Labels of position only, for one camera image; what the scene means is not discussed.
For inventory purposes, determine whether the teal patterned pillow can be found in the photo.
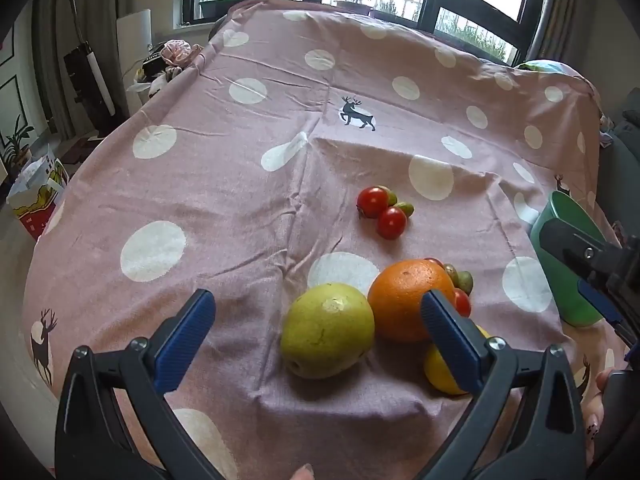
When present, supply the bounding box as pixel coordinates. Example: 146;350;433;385
517;59;581;77

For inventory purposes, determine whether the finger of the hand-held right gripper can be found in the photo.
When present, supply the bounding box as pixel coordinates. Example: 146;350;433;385
576;280;636;348
539;216;610;287

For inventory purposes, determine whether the yellow lemon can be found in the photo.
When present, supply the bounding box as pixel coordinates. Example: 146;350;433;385
424;324;493;395

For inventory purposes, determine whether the grey patterned curtain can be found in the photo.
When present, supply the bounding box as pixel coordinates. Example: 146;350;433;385
525;0;601;66

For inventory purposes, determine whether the black upright vacuum cleaner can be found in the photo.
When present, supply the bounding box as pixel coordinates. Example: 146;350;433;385
54;0;117;133

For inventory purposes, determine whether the dark floor mat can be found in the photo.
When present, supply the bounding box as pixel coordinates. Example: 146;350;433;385
60;132;108;163

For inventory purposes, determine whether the red and white paper bag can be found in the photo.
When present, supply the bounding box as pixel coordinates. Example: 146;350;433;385
6;145;70;238

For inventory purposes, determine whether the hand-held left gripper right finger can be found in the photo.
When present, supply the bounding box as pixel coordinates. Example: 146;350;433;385
420;289;587;480

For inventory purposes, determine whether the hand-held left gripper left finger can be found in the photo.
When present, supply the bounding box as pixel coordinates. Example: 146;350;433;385
54;288;223;480

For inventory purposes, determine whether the pink polka dot blanket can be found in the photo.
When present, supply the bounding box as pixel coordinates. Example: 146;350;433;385
20;0;617;480

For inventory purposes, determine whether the indoor potted plant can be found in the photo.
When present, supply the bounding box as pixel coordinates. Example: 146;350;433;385
0;115;36;181

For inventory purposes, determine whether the long black planter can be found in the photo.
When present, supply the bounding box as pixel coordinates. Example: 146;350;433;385
199;0;241;22

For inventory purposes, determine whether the green bowl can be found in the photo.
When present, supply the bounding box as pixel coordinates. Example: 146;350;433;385
530;190;618;328

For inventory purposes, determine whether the grey sofa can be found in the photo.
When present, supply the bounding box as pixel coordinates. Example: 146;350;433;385
599;87;640;241

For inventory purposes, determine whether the pink crumpled cloth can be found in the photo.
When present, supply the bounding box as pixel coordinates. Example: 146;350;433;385
160;39;203;68

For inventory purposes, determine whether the orange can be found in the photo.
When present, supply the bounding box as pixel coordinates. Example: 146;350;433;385
367;258;458;343

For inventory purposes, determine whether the white printed bag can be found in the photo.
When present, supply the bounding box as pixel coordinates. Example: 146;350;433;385
126;76;156;106

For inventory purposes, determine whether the person's right hand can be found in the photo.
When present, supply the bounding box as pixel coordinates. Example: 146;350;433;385
581;369;609;461

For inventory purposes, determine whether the yellow-green pear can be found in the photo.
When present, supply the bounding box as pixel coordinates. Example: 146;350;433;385
280;282;376;380

